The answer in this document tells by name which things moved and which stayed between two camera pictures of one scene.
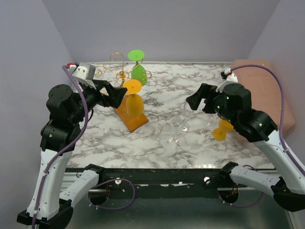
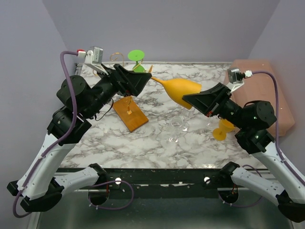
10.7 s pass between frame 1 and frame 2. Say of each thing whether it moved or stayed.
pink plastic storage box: stayed
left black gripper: moved
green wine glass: stayed
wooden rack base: stayed
